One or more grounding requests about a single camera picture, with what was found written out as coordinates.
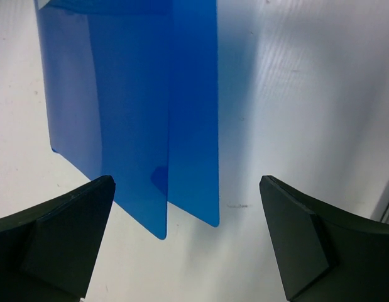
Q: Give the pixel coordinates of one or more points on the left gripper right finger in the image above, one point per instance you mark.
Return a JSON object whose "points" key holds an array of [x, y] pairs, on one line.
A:
{"points": [[324, 253]]}

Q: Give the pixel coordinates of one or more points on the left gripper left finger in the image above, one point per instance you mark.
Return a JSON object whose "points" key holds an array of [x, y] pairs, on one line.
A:
{"points": [[48, 252]]}

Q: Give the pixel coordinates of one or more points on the blue clip file folder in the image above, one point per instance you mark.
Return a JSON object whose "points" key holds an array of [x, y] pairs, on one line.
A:
{"points": [[131, 91]]}

